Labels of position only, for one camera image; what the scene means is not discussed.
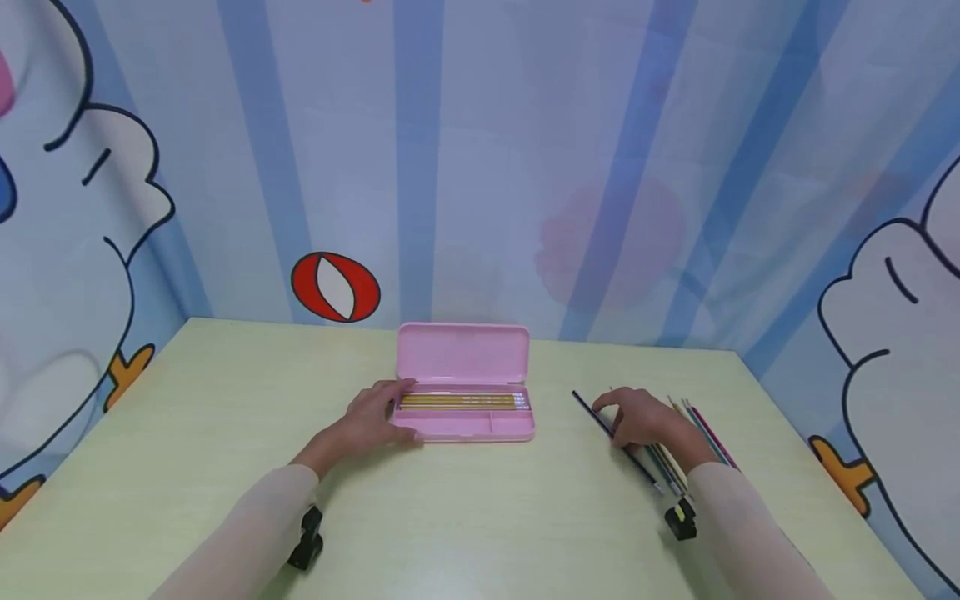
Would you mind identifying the person's right hand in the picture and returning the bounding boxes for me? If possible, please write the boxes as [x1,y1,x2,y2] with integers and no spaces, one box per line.
[592,387,720,473]

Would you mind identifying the person's left hand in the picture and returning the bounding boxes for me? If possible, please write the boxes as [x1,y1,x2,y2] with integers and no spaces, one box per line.
[322,379,426,470]

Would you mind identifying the dark blue pencil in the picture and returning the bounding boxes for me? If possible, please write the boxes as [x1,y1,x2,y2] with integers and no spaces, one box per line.
[572,390,664,494]

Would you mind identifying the pink pencil case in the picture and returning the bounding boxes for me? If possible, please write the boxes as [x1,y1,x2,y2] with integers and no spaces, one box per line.
[392,322,537,443]

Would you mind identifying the person's right forearm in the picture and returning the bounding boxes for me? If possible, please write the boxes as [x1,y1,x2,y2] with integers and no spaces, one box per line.
[678,435,835,600]

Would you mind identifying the person's left forearm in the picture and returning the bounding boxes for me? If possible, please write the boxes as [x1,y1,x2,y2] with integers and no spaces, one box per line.
[148,442,340,600]

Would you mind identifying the yellow pencil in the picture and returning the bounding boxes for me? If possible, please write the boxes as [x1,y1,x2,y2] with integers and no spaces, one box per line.
[667,395,691,501]

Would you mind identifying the row of yellow pencils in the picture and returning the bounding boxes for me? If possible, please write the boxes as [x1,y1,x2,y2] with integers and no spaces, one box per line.
[397,392,531,411]

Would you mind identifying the green pencil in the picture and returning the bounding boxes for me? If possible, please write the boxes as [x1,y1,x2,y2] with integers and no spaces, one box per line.
[679,399,730,468]

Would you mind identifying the red pencil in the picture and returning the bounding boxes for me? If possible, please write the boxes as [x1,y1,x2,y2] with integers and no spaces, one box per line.
[687,403,742,471]

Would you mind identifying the black wrist band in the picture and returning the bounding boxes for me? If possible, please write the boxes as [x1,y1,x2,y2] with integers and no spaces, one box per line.
[663,497,699,542]
[287,504,326,573]

